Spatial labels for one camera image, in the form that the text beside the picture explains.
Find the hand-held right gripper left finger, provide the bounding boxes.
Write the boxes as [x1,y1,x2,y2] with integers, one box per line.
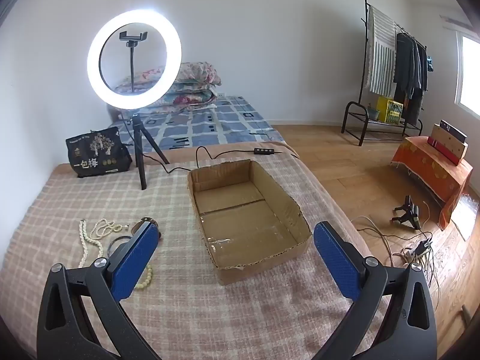
[36,220,161,360]

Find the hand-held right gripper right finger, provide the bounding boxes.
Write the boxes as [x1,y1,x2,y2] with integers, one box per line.
[313,221,439,360]

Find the pale green bead bracelet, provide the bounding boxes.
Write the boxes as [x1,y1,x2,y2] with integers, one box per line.
[134,264,154,290]

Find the black bangle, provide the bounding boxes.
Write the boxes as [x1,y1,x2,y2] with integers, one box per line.
[107,235,132,259]

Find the pink strap watch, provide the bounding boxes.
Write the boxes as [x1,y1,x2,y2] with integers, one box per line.
[131,215,163,241]

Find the small bead pearl necklace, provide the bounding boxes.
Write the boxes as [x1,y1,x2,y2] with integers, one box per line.
[89,218,124,240]

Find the cardboard box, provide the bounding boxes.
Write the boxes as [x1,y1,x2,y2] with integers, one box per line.
[187,159,313,286]

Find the pink plaid blanket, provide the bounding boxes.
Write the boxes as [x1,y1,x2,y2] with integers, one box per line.
[0,140,391,360]

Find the small black floor tripod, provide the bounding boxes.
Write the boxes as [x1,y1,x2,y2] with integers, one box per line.
[392,195,422,230]

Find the black tripod stand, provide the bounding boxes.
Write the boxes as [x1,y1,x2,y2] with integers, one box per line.
[119,112,170,190]

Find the black printed snack bag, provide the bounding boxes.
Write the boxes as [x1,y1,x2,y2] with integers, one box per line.
[65,125,133,179]

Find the orange cloth covered table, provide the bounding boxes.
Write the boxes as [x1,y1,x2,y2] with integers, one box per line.
[391,136,474,230]

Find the brown cardboard carton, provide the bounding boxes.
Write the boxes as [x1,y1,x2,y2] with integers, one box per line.
[427,124,469,166]

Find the black clothes rack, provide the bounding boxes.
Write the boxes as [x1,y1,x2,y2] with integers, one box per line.
[341,0,428,147]

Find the yellow box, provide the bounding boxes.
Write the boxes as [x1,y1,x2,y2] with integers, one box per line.
[376,95,404,124]

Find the blue patterned bed sheet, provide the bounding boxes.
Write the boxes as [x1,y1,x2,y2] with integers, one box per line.
[109,95,282,151]

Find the dark flat box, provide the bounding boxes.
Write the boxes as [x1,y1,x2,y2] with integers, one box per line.
[439,120,469,143]

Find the stack of floral quilts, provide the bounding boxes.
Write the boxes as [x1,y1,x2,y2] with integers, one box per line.
[114,62,223,92]

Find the dark hanging clothes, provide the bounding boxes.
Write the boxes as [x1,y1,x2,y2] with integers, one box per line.
[393,32,429,126]

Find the striped hanging cloth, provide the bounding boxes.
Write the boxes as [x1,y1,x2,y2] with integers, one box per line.
[365,4,398,96]

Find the black phone holder clamp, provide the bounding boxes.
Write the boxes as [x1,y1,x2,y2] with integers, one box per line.
[119,30,150,94]

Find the window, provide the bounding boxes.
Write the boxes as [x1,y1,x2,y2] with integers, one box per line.
[455,30,480,115]

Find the tangle of floor cables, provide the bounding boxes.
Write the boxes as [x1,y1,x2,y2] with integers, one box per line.
[352,215,447,297]

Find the black cable with inline remote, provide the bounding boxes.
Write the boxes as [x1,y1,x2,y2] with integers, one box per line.
[144,145,297,175]

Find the white ring light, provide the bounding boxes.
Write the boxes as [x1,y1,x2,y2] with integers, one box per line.
[87,7,182,112]

